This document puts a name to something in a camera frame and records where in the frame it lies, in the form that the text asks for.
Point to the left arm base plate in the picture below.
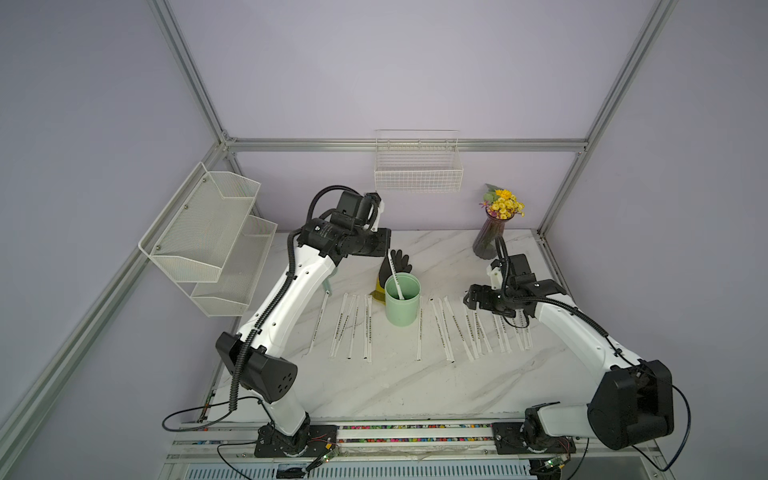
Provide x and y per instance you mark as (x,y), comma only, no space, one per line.
(308,441)

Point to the aluminium front rail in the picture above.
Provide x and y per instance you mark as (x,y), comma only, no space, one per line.
(398,439)

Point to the straw eighteenth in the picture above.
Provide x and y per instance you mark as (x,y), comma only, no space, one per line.
(350,308)

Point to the straw sixteenth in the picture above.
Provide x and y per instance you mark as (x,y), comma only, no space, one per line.
(318,321)

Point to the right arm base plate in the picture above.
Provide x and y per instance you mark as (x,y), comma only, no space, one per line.
(525,437)

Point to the purple glass vase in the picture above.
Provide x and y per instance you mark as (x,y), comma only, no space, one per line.
(484,243)

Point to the black yellow work glove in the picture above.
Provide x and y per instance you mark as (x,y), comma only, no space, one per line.
(397,262)

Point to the straw seventeenth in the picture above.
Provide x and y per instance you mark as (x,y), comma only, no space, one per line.
(395,280)

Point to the straw thirteenth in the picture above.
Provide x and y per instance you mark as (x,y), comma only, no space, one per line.
(370,327)

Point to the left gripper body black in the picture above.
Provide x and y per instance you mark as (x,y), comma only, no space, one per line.
(371,244)

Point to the white wire wall basket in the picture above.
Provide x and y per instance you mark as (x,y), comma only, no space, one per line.
(425,161)

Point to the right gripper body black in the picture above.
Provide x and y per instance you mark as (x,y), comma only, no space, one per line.
(490,299)

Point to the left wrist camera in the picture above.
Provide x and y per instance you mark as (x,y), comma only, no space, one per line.
(376,206)

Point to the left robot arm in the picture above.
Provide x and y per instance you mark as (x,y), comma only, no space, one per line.
(340,222)

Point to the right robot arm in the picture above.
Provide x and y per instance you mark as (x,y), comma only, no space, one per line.
(632,402)

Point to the green storage cup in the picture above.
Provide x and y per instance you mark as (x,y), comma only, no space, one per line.
(402,313)

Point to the white two-tier mesh shelf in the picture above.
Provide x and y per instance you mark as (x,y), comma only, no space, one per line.
(210,242)

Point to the yellow flower bouquet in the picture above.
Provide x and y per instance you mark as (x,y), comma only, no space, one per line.
(501,204)

